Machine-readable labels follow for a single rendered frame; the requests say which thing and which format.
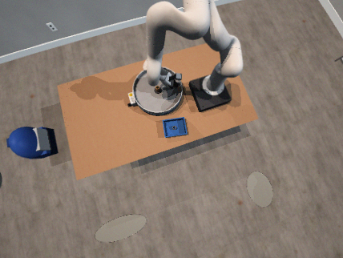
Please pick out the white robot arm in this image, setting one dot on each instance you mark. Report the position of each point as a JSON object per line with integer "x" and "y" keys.
{"x": 193, "y": 23}

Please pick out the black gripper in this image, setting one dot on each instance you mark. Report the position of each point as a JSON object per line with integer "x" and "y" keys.
{"x": 168, "y": 83}

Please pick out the blue open crate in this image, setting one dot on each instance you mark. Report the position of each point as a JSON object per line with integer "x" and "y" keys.
{"x": 180, "y": 128}

